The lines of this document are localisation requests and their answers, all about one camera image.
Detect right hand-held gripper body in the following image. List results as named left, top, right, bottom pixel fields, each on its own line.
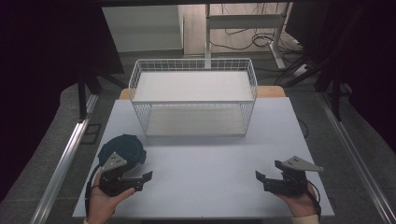
left=262, top=155, right=325, bottom=198

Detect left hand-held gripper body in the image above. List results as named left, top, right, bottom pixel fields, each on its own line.
left=98, top=151, right=145, bottom=198

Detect person's right hand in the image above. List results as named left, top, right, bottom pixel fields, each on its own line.
left=274, top=182, right=319, bottom=218

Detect person's left hand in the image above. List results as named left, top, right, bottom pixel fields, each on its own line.
left=87, top=172, right=136, bottom=224

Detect black metal stand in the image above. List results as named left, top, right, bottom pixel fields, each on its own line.
left=76, top=69, right=128, bottom=123
left=281, top=55, right=353, bottom=122

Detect white power strip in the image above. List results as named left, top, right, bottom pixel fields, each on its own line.
left=291, top=63, right=312, bottom=77

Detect white cabinet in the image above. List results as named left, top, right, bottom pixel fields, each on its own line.
left=102, top=4, right=185, bottom=53

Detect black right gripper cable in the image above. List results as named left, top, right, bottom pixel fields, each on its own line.
left=305, top=179, right=322, bottom=218

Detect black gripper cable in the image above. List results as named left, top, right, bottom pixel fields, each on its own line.
left=305, top=179, right=322, bottom=218
left=84, top=163, right=105, bottom=218

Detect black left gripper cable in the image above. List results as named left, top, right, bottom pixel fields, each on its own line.
left=84, top=163, right=105, bottom=218

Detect aluminium rail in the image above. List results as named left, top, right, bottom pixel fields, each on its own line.
left=317, top=91, right=396, bottom=224
left=30, top=92, right=100, bottom=224

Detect white wire basket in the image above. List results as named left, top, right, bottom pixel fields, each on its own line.
left=128, top=57, right=259, bottom=138

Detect black floor cables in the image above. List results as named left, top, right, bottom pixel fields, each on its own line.
left=208, top=3, right=312, bottom=87

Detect white desk frame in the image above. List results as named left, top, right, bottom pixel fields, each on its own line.
left=204, top=2, right=291, bottom=70

